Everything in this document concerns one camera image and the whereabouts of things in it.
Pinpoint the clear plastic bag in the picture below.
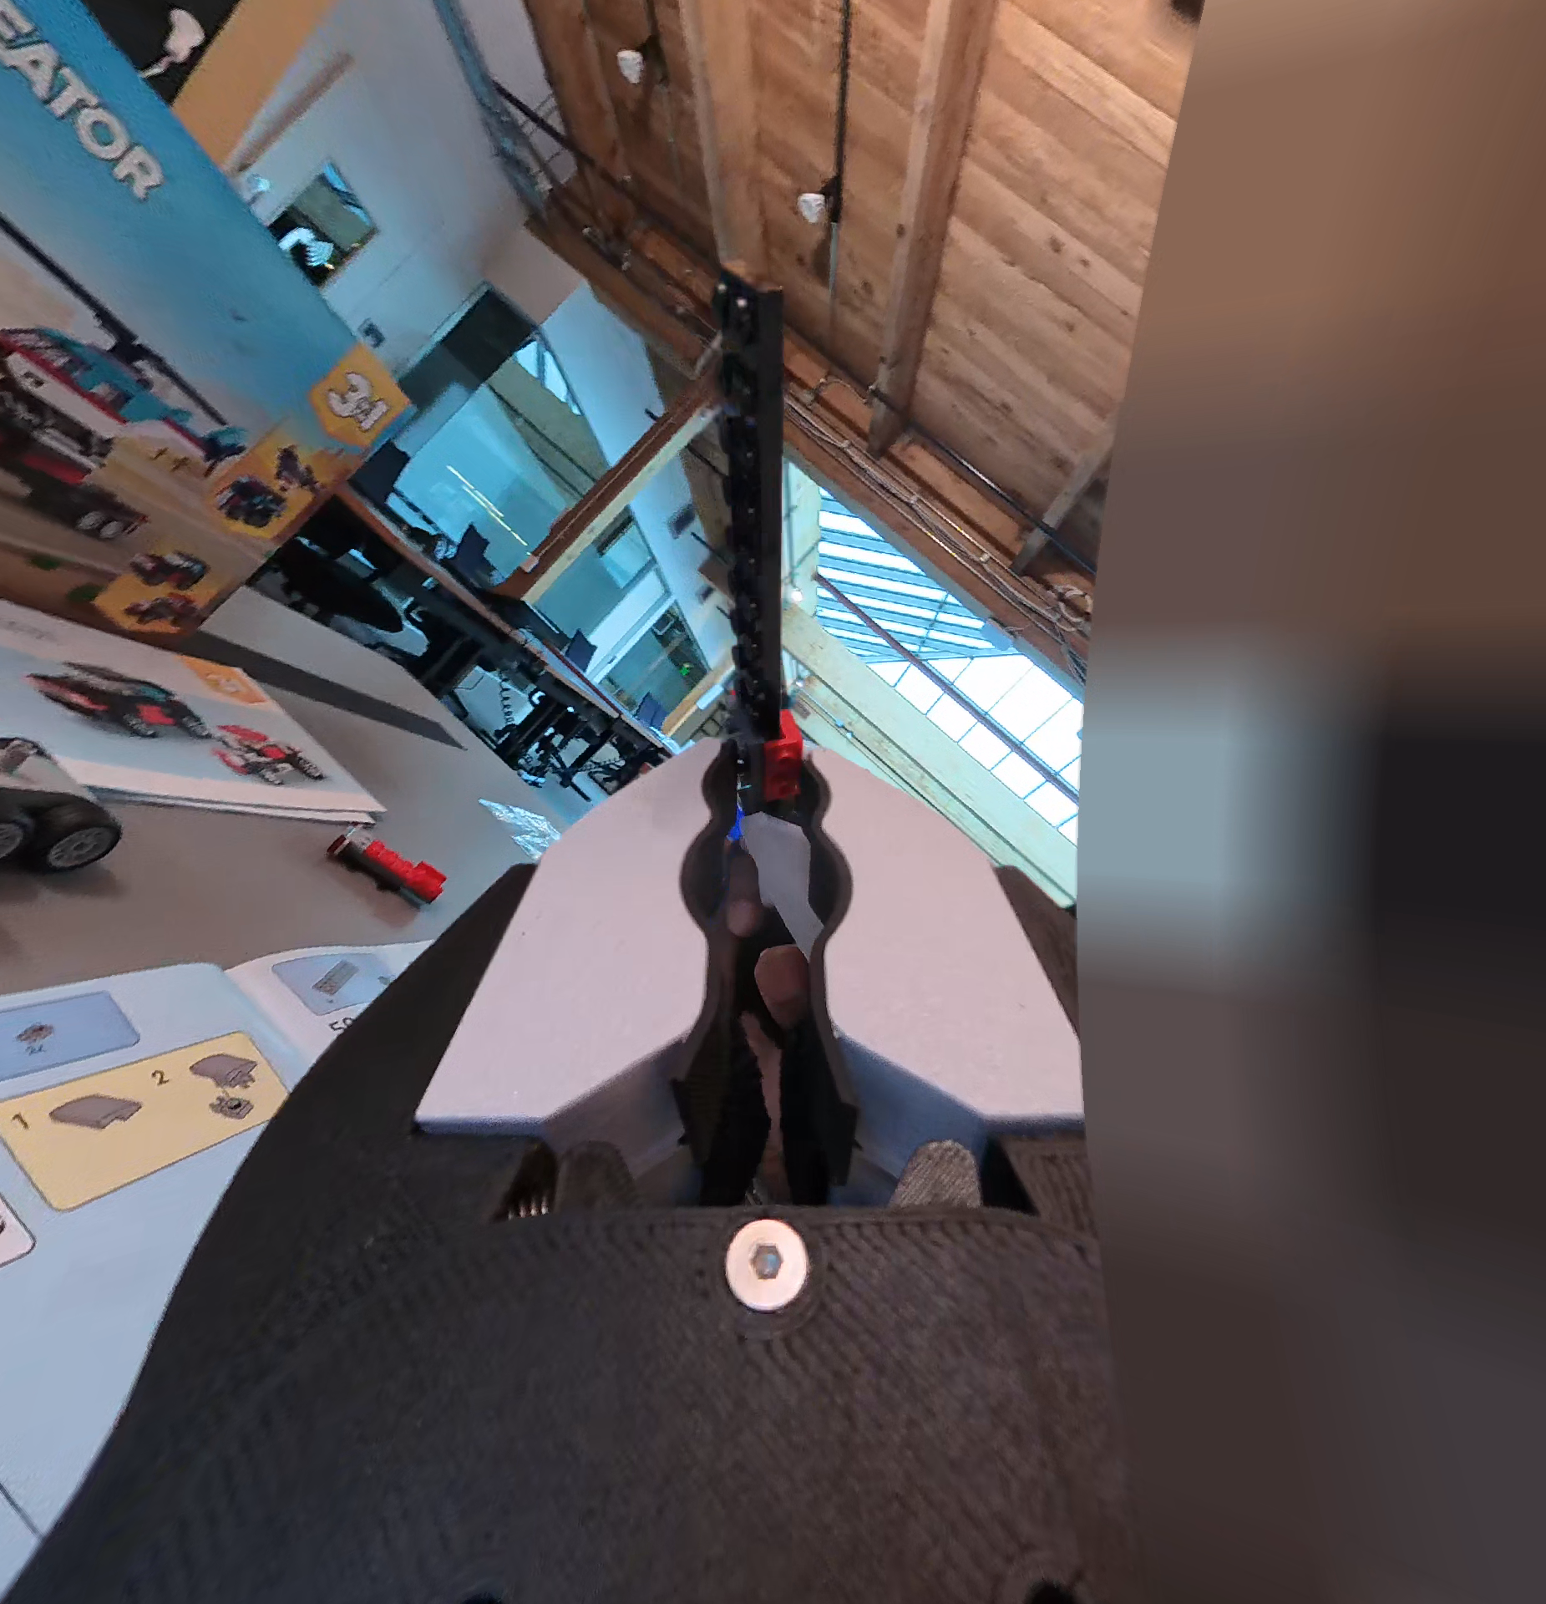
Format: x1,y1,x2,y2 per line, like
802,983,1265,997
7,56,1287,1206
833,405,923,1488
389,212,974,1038
480,794,577,869

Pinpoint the lego set box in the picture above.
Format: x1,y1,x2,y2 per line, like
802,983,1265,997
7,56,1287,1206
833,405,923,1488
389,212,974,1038
0,0,414,647

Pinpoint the long black lego plate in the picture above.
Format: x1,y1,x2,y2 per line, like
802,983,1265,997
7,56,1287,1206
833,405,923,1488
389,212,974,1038
709,272,808,805

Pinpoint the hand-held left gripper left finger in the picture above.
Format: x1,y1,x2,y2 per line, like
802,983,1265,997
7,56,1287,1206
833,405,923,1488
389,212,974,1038
411,740,773,1204

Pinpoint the open lego instruction booklet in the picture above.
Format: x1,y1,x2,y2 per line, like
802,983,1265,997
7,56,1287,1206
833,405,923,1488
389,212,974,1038
0,933,449,1542

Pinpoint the row of black desks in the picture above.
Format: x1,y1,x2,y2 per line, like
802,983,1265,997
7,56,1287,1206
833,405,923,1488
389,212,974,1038
265,480,676,804

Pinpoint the car cover instruction booklet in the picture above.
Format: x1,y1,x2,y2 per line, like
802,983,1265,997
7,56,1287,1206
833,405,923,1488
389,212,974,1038
0,589,389,829

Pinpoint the black red lego truck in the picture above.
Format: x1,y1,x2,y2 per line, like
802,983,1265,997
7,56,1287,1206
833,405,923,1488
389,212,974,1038
0,651,125,876

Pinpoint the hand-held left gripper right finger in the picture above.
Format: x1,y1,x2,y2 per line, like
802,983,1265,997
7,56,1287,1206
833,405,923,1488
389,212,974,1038
783,751,1084,1204

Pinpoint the grey red lego assembly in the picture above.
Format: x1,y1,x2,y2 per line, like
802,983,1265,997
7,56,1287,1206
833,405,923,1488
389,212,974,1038
327,832,452,907

